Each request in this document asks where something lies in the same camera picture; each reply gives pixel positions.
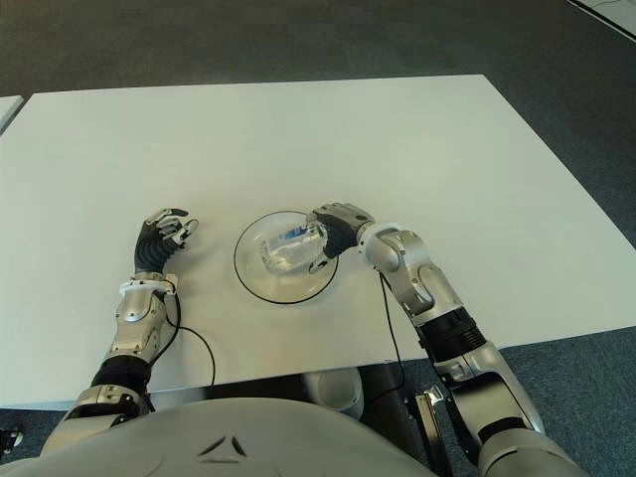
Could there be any black caster foot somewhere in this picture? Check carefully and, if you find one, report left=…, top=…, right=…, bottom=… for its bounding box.
left=0, top=424, right=25, bottom=456

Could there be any pale rounded robot leg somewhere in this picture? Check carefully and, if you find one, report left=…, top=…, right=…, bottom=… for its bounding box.
left=302, top=370, right=365, bottom=421

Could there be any grey robot torso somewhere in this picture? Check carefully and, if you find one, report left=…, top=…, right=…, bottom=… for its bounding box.
left=0, top=397, right=433, bottom=477

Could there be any metal table bracket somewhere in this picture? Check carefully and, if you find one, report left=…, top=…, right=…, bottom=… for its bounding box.
left=413, top=384, right=447, bottom=418

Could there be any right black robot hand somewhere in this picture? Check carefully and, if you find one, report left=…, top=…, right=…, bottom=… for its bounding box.
left=305, top=202, right=375, bottom=274

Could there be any white floor panel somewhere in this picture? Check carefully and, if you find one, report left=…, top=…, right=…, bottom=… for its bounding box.
left=565, top=0, right=636, bottom=36

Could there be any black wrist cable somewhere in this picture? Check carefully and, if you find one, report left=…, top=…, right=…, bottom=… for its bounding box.
left=145, top=285, right=218, bottom=412
left=365, top=270, right=404, bottom=401

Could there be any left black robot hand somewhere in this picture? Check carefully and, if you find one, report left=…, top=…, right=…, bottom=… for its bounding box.
left=133, top=207, right=201, bottom=274

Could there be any white plate with black rim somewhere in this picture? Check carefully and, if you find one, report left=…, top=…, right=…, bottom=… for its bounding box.
left=233, top=210, right=342, bottom=305

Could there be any clear plastic water bottle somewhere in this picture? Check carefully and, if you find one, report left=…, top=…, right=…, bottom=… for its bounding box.
left=257, top=222, right=330, bottom=277

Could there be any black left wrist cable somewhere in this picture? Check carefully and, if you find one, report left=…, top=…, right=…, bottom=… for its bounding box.
left=145, top=285, right=218, bottom=412

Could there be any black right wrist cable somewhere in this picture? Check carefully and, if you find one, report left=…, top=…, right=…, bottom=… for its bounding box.
left=365, top=270, right=404, bottom=401

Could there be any neighbouring white table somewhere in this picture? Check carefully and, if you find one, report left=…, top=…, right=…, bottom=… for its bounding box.
left=0, top=93, right=25, bottom=135

